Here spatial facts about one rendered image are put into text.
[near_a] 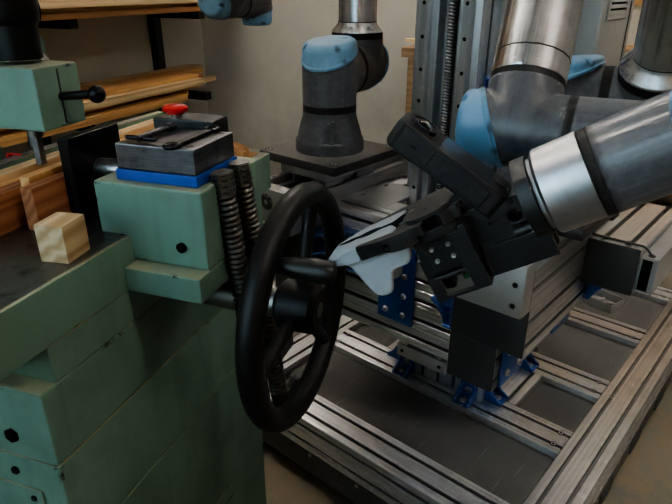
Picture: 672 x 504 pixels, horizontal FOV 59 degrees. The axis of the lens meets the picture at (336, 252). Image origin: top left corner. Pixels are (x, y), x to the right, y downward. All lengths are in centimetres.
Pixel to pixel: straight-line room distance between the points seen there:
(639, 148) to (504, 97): 17
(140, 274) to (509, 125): 41
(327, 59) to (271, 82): 320
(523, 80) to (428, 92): 63
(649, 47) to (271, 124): 375
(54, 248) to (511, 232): 43
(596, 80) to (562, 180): 52
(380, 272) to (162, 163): 26
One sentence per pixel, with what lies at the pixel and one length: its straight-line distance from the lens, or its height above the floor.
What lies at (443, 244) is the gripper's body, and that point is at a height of 94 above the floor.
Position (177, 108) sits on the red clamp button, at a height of 102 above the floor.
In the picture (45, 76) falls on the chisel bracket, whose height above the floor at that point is 106.
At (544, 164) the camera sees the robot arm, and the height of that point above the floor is 102.
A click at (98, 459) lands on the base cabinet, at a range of 74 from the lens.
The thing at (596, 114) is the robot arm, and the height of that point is 105.
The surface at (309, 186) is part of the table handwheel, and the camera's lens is 65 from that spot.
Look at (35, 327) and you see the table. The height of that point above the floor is 87.
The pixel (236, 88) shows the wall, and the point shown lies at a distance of 461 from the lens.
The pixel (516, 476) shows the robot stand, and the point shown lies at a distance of 138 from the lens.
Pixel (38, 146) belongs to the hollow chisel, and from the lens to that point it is 81.
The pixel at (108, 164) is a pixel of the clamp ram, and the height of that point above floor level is 96.
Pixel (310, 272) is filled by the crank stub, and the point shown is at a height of 90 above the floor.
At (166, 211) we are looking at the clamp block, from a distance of 65.
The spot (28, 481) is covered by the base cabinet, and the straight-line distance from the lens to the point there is 74.
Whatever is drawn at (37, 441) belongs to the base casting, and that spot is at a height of 74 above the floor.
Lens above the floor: 115
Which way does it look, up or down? 25 degrees down
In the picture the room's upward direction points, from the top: straight up
